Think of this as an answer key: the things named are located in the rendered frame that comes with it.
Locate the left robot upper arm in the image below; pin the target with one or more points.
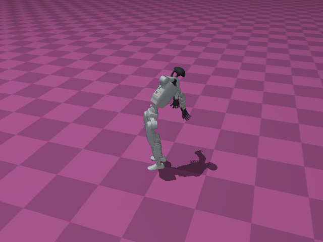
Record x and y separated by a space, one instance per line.
165 79

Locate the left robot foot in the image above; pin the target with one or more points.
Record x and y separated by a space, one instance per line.
155 167

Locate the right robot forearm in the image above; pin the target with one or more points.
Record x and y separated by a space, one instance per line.
182 105

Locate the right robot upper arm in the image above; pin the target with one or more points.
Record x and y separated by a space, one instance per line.
181 96

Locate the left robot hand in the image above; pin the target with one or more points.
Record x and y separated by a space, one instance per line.
175 103

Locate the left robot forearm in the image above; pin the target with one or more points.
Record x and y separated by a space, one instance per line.
178 85

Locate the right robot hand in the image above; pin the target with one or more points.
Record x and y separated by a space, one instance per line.
185 114

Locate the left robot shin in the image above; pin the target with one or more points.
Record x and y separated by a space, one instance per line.
156 153

